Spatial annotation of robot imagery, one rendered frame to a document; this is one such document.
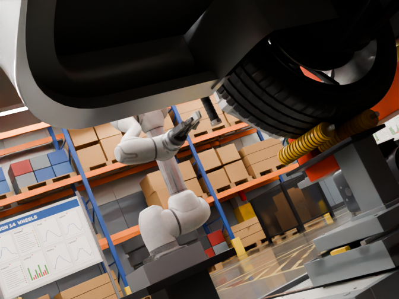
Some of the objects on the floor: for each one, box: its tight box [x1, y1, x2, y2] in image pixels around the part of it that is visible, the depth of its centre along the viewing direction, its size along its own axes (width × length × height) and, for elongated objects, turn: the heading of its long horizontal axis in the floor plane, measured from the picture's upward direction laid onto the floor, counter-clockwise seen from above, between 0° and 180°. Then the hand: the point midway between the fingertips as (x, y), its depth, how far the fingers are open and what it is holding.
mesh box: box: [249, 174, 335, 244], centre depth 1063 cm, size 88×127×97 cm
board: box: [0, 190, 121, 299], centre depth 738 cm, size 150×50×195 cm, turn 51°
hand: (195, 117), depth 214 cm, fingers closed
